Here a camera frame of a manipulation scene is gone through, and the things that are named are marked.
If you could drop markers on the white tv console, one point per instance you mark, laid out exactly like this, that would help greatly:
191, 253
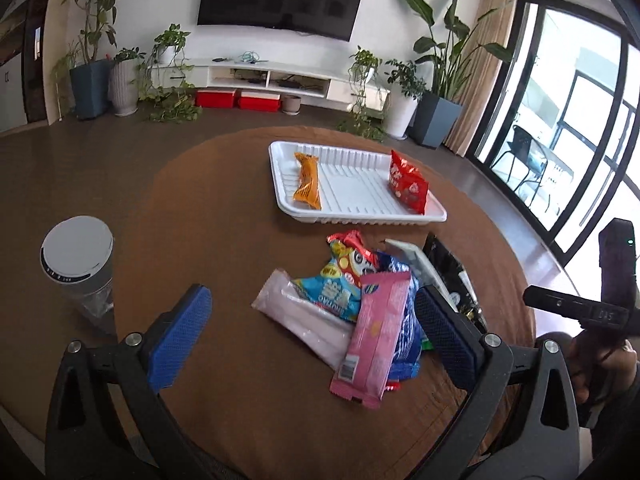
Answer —
319, 88

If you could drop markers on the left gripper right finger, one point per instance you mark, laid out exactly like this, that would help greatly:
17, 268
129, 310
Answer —
518, 419

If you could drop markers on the large plant blue pot right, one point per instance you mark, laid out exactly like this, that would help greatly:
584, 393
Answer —
451, 61

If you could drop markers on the person's right hand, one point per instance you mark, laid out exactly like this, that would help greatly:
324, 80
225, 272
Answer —
590, 353

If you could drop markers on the trailing plant on console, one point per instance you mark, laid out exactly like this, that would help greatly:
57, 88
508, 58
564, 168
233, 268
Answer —
163, 79

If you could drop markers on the panda cartoon snack bag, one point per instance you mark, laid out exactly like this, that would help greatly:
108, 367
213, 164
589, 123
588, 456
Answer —
337, 287

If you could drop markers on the red white fruit snack pack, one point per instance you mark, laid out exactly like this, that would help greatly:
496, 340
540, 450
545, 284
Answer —
392, 386

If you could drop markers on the balcony chair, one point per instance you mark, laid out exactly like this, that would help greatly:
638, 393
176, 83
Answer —
527, 169

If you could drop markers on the pale green snack bag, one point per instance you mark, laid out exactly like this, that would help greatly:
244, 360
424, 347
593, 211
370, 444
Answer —
422, 268

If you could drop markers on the black snack bag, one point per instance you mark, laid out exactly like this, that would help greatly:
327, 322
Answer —
456, 280

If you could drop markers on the right red storage box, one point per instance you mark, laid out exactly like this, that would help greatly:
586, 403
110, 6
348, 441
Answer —
259, 101

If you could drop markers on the tall plant blue pot left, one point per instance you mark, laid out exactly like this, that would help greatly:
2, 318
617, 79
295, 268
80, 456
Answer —
89, 74

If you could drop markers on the white round bin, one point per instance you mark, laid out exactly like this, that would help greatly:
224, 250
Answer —
77, 255

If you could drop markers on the beige curtain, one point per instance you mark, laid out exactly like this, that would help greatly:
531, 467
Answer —
494, 19

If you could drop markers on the trailing plant right console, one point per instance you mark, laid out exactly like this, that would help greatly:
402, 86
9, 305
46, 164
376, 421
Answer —
363, 69

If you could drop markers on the small beige pot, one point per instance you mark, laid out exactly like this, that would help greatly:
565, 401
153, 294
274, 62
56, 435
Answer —
290, 105

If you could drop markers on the white long snack pack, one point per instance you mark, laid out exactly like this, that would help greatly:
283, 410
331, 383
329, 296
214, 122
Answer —
324, 333

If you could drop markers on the left red storage box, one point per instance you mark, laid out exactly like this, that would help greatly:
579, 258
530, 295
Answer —
224, 98

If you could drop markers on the pink snack bar wrapper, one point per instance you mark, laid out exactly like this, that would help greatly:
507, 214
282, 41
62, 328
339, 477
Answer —
362, 375

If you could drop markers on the orange snack bar wrapper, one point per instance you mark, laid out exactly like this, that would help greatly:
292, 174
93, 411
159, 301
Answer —
308, 188

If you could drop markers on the plant in white ribbed pot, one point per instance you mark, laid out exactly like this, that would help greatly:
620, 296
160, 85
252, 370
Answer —
123, 88

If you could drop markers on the red chip bag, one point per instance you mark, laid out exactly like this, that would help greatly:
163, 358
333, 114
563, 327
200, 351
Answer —
408, 184

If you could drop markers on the white plastic tray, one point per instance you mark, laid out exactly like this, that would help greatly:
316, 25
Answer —
353, 187

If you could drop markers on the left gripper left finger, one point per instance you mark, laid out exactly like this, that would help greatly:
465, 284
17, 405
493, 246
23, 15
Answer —
106, 419

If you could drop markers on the plant in white pot right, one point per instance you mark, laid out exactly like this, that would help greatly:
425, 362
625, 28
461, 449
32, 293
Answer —
406, 90

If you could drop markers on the red storage box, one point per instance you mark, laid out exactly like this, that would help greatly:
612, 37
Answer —
259, 101
224, 98

